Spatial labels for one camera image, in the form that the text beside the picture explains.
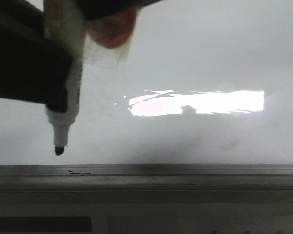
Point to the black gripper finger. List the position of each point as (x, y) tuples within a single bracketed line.
[(32, 68), (95, 9)]

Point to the white black whiteboard marker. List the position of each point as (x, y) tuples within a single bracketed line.
[(67, 26)]

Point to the black panel below whiteboard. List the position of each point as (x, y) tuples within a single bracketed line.
[(45, 224)]

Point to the white whiteboard with grey frame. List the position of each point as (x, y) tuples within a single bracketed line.
[(204, 101)]

